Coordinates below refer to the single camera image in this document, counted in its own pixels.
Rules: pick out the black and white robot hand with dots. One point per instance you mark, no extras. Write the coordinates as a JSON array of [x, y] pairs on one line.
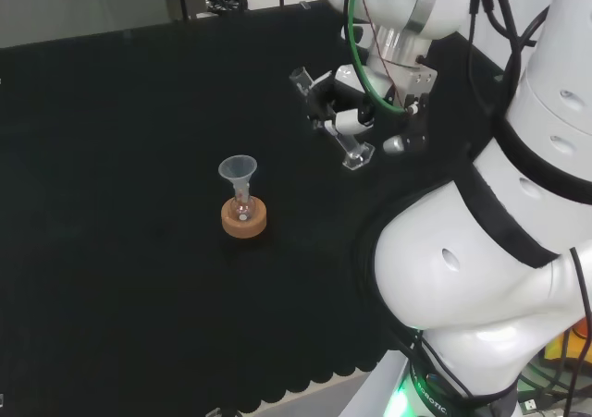
[[351, 121]]

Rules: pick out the glass round-bottom flask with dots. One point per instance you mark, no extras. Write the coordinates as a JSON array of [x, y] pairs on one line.
[[242, 211]]

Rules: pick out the clear plastic funnel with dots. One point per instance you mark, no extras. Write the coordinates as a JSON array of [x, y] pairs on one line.
[[237, 167]]

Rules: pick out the black bench cloth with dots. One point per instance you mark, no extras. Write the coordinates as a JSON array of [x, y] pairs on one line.
[[115, 204]]

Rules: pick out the yellow stop button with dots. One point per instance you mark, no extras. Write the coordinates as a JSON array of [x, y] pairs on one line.
[[562, 343]]

